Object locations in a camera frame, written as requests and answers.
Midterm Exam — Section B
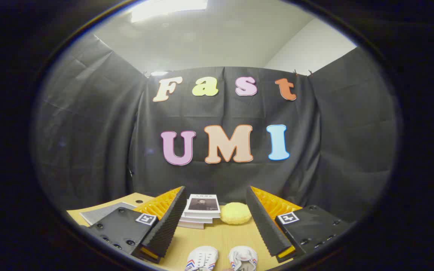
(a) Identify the grey storage box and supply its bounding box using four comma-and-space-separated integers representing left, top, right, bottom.
79, 202, 137, 226

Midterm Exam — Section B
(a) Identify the ceiling light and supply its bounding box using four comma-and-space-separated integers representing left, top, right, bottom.
131, 0, 208, 23

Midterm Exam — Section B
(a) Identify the white portrait cover book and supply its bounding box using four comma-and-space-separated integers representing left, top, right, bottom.
184, 194, 221, 218

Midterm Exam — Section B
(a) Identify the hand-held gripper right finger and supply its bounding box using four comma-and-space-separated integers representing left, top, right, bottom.
246, 186, 351, 263

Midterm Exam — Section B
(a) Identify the white striped shoe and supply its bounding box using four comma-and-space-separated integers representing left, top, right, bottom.
228, 245, 258, 271
184, 246, 219, 271

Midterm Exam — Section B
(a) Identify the yellow round bread toy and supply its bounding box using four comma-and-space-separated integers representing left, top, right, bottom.
220, 202, 252, 225

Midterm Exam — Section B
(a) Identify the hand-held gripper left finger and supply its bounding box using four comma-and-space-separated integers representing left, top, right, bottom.
87, 186, 188, 264

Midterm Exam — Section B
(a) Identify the black backdrop cloth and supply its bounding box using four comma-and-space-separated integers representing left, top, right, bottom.
32, 34, 398, 222

